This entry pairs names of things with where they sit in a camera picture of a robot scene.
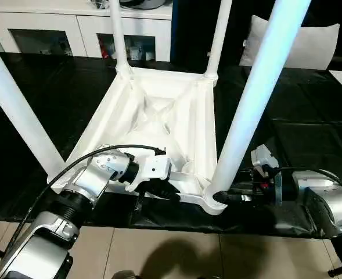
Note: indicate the black table mat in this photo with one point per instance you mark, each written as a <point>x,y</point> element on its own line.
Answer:
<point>310,116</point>

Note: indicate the white glass-door cabinet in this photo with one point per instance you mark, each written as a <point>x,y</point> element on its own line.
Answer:
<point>54,29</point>

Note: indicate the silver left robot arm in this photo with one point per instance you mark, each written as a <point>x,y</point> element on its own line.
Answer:
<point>83,186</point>

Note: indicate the white plastic table top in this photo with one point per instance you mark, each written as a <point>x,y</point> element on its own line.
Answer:
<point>159,116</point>

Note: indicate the black cabinet with yellow label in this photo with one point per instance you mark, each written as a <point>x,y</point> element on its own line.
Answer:
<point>188,29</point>

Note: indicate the grey cushion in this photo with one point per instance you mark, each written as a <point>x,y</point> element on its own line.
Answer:
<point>310,46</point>

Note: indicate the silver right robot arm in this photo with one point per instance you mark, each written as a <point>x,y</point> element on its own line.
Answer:
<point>330,200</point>

